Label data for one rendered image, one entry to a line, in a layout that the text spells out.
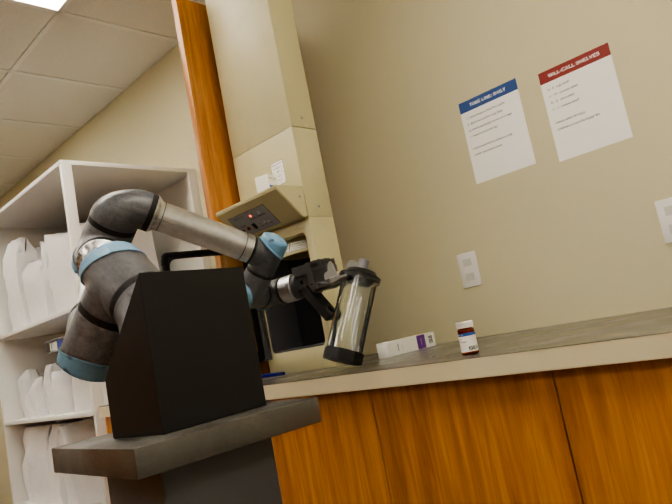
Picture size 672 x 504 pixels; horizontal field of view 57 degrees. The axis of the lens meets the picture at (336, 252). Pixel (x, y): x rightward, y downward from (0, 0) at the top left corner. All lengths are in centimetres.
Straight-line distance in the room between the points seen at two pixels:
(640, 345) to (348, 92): 164
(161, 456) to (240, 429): 13
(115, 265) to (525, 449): 82
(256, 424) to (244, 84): 147
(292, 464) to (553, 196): 107
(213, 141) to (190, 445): 153
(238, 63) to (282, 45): 20
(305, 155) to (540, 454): 119
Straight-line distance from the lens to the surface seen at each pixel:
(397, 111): 228
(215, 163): 226
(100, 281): 115
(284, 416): 100
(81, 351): 121
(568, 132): 194
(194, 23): 248
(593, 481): 123
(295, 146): 200
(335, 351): 153
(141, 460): 88
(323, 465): 163
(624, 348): 112
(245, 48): 225
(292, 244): 203
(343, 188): 242
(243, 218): 206
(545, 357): 117
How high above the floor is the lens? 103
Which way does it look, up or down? 8 degrees up
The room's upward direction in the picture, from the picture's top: 11 degrees counter-clockwise
